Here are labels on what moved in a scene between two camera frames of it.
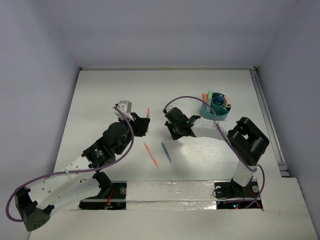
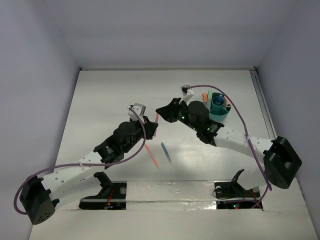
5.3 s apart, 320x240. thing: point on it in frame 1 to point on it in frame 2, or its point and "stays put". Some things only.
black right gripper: x=175 y=135 to x=168 y=113
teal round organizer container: x=221 y=111 stays put
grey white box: x=126 y=107 to x=139 y=108
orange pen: x=151 y=155 stays put
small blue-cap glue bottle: x=219 y=99 stays put
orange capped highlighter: x=205 y=97 stays put
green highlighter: x=210 y=97 stays put
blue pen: x=166 y=152 stays put
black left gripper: x=141 y=124 to x=148 y=129
